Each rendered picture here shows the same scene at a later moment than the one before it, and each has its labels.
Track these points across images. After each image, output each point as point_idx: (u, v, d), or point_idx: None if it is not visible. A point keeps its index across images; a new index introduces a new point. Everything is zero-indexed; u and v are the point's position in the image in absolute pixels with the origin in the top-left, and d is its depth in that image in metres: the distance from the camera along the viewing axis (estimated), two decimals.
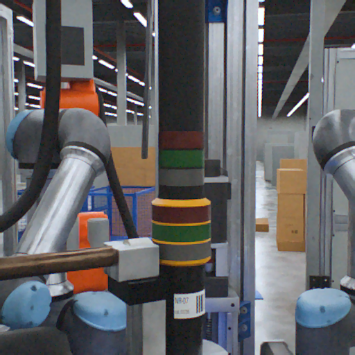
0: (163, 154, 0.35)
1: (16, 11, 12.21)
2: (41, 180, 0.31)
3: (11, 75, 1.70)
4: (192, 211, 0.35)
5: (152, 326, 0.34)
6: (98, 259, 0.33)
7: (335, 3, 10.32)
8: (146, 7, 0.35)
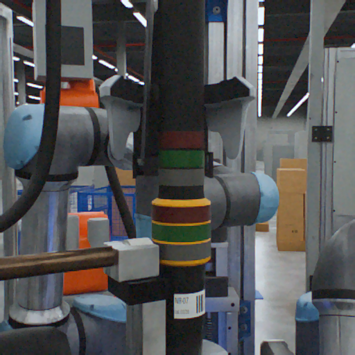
0: (163, 154, 0.35)
1: (16, 11, 12.21)
2: (41, 180, 0.31)
3: (11, 74, 1.70)
4: (192, 211, 0.35)
5: (152, 326, 0.34)
6: (98, 259, 0.33)
7: (335, 3, 10.32)
8: (146, 7, 0.35)
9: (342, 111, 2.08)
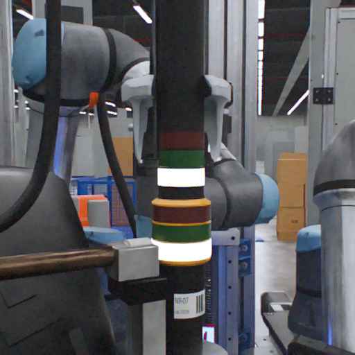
0: (163, 154, 0.35)
1: (16, 4, 12.20)
2: (41, 180, 0.31)
3: (9, 26, 1.69)
4: (192, 211, 0.35)
5: (152, 326, 0.34)
6: (98, 259, 0.33)
7: None
8: (152, 7, 0.35)
9: (344, 73, 2.07)
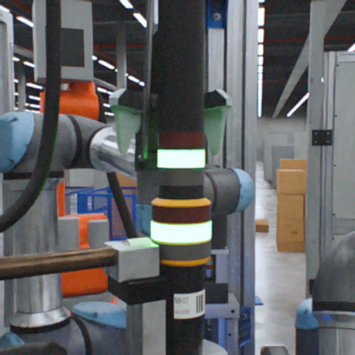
0: (163, 154, 0.35)
1: (16, 12, 12.21)
2: (41, 180, 0.31)
3: (11, 79, 1.70)
4: (192, 211, 0.35)
5: (152, 326, 0.34)
6: (98, 259, 0.33)
7: (335, 3, 10.32)
8: (146, 7, 0.35)
9: (342, 115, 2.08)
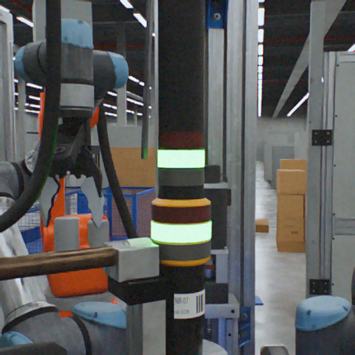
0: (163, 154, 0.35)
1: (16, 12, 12.21)
2: (41, 180, 0.31)
3: (11, 79, 1.70)
4: (192, 211, 0.35)
5: (152, 326, 0.34)
6: (98, 259, 0.33)
7: (335, 3, 10.32)
8: (146, 7, 0.35)
9: (342, 115, 2.08)
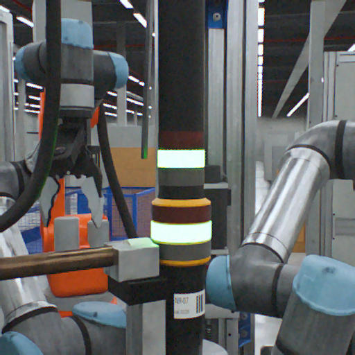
0: (163, 154, 0.35)
1: (16, 12, 12.21)
2: (41, 180, 0.31)
3: (11, 79, 1.70)
4: (192, 211, 0.35)
5: (152, 326, 0.34)
6: (98, 259, 0.33)
7: (335, 3, 10.32)
8: (146, 7, 0.35)
9: (342, 115, 2.08)
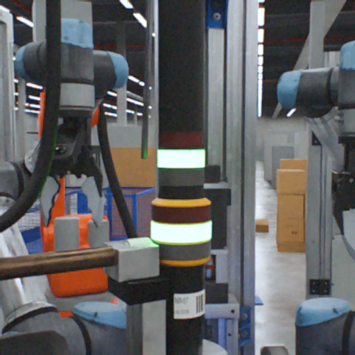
0: (163, 154, 0.35)
1: (16, 12, 12.21)
2: (41, 180, 0.31)
3: (11, 79, 1.70)
4: (192, 211, 0.35)
5: (152, 326, 0.34)
6: (98, 259, 0.33)
7: (335, 3, 10.32)
8: (146, 7, 0.35)
9: None
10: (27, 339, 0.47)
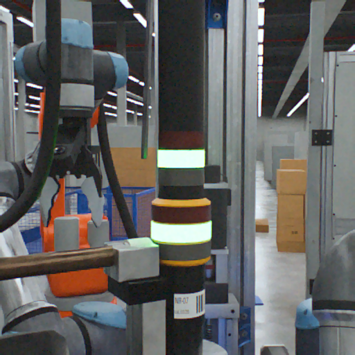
0: (163, 154, 0.35)
1: (16, 12, 12.21)
2: (41, 180, 0.31)
3: (11, 79, 1.70)
4: (192, 211, 0.35)
5: (152, 326, 0.34)
6: (98, 259, 0.33)
7: (335, 3, 10.32)
8: (146, 7, 0.35)
9: (342, 115, 2.08)
10: (27, 339, 0.47)
